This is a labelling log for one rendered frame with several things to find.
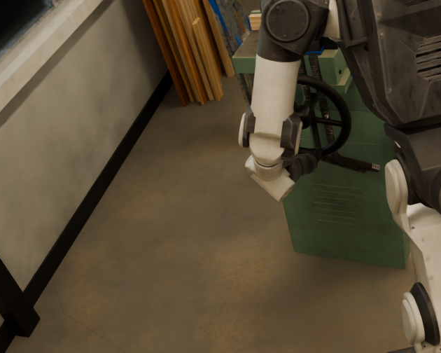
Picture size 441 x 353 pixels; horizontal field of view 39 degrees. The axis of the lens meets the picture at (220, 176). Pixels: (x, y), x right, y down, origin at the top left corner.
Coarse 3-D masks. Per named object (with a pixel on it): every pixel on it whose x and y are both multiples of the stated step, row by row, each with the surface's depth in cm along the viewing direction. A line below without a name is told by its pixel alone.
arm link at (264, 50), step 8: (264, 0) 117; (264, 40) 119; (264, 48) 120; (272, 48) 118; (280, 48) 118; (264, 56) 120; (272, 56) 119; (280, 56) 119; (288, 56) 119; (296, 56) 120
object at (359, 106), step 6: (348, 90) 186; (354, 90) 185; (300, 96) 195; (342, 96) 188; (348, 96) 187; (354, 96) 187; (300, 102) 196; (330, 102) 192; (348, 102) 189; (354, 102) 188; (360, 102) 187; (318, 108) 195; (330, 108) 193; (336, 108) 192; (354, 108) 189; (360, 108) 188; (366, 108) 188
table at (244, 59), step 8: (256, 32) 205; (248, 40) 202; (256, 40) 201; (240, 48) 199; (248, 48) 197; (256, 48) 196; (240, 56) 195; (248, 56) 194; (240, 64) 196; (248, 64) 195; (240, 72) 198; (248, 72) 197; (344, 72) 179; (344, 80) 176; (296, 88) 181; (312, 88) 179; (336, 88) 176; (344, 88) 175
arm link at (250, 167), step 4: (248, 160) 152; (252, 160) 151; (248, 164) 152; (252, 164) 150; (248, 168) 152; (252, 168) 150; (248, 172) 156; (252, 172) 152; (256, 172) 149; (260, 176) 148; (276, 176) 148; (264, 180) 150; (268, 180) 149; (272, 180) 149
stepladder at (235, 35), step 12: (216, 0) 266; (228, 0) 268; (240, 0) 285; (216, 12) 271; (228, 12) 272; (240, 12) 284; (228, 24) 272; (228, 36) 280; (240, 36) 280; (228, 48) 281; (240, 84) 293; (252, 84) 289
